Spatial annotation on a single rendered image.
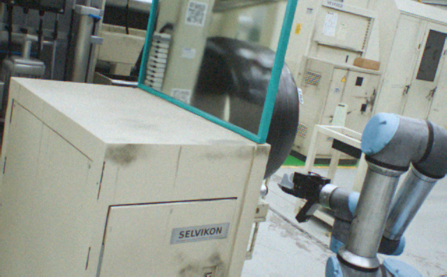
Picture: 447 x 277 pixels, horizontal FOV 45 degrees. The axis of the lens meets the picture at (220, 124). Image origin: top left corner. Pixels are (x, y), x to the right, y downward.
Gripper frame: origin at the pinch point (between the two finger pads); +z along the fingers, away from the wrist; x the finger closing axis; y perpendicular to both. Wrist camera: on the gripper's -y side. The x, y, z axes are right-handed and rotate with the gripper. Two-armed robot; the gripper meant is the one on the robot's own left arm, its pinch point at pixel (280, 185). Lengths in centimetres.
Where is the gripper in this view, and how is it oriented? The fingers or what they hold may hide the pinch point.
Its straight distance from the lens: 189.1
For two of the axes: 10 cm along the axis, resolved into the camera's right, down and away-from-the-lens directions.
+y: 1.3, -9.9, -1.0
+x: -7.8, -0.4, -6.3
